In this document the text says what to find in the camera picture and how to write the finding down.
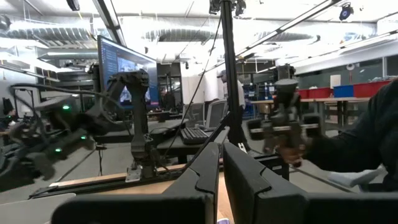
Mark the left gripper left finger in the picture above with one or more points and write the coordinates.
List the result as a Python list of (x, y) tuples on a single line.
[(174, 205)]

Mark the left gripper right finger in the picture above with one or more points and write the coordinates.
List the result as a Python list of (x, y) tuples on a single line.
[(264, 205)]

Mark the small purple charger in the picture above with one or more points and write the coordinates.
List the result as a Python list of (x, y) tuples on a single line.
[(223, 221)]

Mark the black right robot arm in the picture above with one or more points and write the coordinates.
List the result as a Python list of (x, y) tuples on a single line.
[(138, 102)]

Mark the person's hand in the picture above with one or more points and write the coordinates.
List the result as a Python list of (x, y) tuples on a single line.
[(290, 155)]

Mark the dark grey desk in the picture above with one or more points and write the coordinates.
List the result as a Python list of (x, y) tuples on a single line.
[(171, 144)]

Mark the black computer keyboard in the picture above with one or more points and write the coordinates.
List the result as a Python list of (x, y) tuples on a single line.
[(193, 135)]

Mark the person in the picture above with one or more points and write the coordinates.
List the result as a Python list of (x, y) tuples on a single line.
[(367, 137), (168, 100), (241, 93)]

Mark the red storage bin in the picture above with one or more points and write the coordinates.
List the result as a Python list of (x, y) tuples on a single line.
[(371, 88), (314, 92)]

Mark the long wooden table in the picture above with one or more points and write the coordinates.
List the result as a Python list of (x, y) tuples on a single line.
[(335, 100)]

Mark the large computer monitor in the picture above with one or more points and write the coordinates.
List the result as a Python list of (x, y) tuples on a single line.
[(118, 59)]

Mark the blue storage bin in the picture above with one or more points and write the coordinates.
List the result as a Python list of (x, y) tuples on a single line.
[(343, 91)]

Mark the black aluminium rig frame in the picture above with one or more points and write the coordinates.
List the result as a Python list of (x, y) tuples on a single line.
[(231, 93)]

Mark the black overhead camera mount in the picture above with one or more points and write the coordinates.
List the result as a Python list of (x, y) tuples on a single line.
[(239, 6)]

